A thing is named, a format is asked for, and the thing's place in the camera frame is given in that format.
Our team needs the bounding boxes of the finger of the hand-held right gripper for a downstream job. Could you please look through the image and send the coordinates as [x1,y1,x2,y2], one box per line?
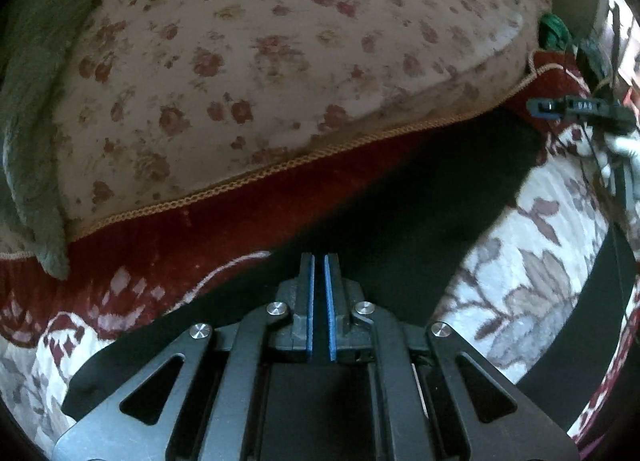
[526,98,567,120]

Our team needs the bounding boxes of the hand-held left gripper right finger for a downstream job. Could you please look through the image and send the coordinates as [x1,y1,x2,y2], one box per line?
[324,253,581,461]

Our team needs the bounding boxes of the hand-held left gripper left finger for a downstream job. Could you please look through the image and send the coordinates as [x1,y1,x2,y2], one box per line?
[52,252,316,461]

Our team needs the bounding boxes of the black pants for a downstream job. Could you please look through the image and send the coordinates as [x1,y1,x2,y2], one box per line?
[61,106,640,442]

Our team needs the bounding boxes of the person's right hand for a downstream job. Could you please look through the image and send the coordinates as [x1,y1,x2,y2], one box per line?
[592,134,640,183]

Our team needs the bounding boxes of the green cloth bundle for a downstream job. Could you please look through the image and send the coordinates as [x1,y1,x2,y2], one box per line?
[537,12,572,53]

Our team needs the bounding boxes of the red and white floral blanket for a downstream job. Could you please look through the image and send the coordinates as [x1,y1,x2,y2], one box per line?
[0,48,640,461]

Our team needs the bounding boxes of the floral beige pillow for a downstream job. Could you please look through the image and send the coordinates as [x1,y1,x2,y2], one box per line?
[0,0,556,262]

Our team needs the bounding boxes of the grey-green blanket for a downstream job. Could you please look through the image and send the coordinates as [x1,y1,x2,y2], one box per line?
[0,0,132,282]

